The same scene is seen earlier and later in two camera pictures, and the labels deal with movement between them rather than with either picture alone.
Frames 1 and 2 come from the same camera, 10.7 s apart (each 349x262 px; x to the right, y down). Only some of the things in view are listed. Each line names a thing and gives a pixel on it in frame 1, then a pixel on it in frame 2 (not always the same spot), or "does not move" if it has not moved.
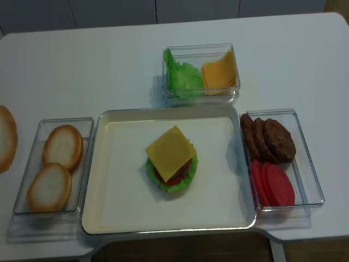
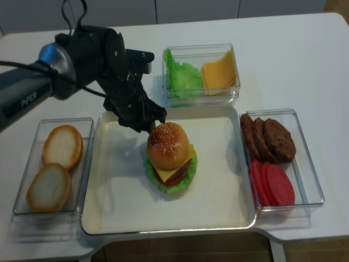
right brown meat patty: x=280 y=141 does not move
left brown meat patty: x=248 y=129 does not move
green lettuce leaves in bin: x=182 y=81 does not move
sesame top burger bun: x=8 y=140 → x=167 y=146
